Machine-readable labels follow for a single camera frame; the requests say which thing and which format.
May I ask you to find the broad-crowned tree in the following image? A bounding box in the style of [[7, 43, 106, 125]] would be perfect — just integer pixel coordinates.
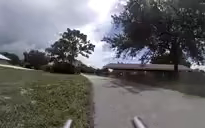
[[44, 27, 96, 73]]

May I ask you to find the dark hedge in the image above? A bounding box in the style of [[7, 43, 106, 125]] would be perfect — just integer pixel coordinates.
[[49, 62, 81, 75]]

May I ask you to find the long low building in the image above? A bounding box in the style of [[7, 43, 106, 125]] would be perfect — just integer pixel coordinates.
[[102, 62, 194, 80]]

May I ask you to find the grey paved path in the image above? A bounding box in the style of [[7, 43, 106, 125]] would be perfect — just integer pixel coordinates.
[[80, 73, 205, 128]]

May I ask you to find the dark clump of trees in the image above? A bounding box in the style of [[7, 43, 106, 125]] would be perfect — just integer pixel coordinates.
[[22, 49, 51, 70]]

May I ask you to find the robot's own part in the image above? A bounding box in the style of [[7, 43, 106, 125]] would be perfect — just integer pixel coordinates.
[[132, 115, 147, 128], [62, 118, 74, 128]]

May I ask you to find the green grass field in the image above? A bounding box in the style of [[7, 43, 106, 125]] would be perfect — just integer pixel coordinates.
[[0, 63, 95, 128]]

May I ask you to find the large dark spreading tree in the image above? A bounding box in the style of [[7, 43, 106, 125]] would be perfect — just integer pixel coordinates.
[[101, 0, 205, 81]]

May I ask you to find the grass verge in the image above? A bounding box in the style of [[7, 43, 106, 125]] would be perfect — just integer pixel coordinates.
[[115, 71, 205, 101]]

